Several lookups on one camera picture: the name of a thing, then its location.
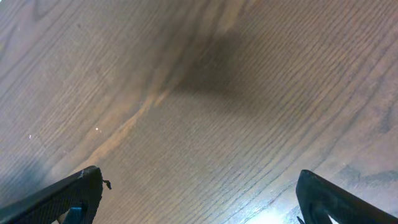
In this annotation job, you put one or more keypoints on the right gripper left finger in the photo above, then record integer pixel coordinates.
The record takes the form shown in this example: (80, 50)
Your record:
(77, 197)

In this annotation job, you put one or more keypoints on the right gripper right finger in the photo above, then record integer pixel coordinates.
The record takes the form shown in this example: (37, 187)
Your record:
(321, 201)

